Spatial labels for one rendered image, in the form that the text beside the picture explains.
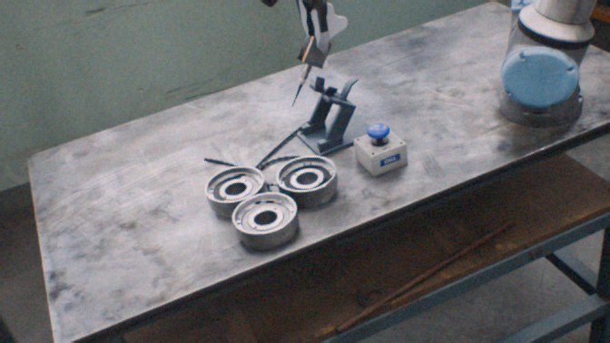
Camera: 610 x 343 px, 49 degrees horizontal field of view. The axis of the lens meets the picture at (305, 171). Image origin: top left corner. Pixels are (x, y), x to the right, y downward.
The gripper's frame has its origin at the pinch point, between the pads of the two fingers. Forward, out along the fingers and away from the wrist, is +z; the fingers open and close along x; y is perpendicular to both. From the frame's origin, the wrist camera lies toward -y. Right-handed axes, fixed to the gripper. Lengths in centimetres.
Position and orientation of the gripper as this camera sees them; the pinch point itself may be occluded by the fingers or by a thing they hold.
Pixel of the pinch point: (316, 45)
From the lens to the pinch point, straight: 121.7
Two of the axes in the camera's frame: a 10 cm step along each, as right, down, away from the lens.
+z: 1.5, 8.1, 5.7
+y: 8.8, -3.7, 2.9
